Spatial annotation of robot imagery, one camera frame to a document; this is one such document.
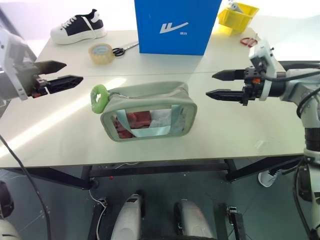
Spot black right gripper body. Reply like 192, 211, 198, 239
240, 66, 266, 107

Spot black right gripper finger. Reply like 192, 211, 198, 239
211, 69, 246, 82
205, 88, 244, 102

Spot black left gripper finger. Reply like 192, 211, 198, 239
33, 59, 68, 76
45, 74, 84, 95

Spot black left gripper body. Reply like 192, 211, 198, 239
12, 61, 50, 99

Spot green transparent toiletry bag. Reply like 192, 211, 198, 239
99, 81, 199, 144

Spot clear packing tape roll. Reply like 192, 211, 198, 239
87, 42, 115, 66

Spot black and white sneaker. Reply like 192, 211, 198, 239
50, 8, 108, 46

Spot yellow plastic bin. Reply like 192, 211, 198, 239
216, 0, 260, 37

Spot white cloth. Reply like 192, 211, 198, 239
149, 109, 186, 134

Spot grey white roll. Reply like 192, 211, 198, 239
228, 0, 245, 14

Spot blue box with white logo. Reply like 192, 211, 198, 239
134, 0, 223, 57

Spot red cloth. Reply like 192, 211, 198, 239
114, 111, 153, 139

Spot white sneaker of bystander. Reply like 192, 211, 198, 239
257, 166, 283, 188

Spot black floor stand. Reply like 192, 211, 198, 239
218, 203, 245, 240
85, 198, 109, 240

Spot silver right robot leg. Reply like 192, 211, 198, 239
173, 198, 219, 240

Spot silver robot leg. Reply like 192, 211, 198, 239
109, 191, 146, 240
173, 198, 219, 240

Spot silver left robot leg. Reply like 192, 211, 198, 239
109, 191, 146, 240

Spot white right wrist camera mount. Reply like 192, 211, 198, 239
248, 38, 279, 102

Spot red handled scissors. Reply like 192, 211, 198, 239
240, 36, 260, 48

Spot green foam ring zipper pull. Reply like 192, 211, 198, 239
90, 84, 110, 115

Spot black handled scissors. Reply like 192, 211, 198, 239
111, 40, 140, 58

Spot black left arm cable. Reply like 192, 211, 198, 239
0, 134, 53, 240

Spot black metal table frame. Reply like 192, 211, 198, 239
4, 156, 309, 191

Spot thin white cable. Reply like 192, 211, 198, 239
88, 161, 141, 240

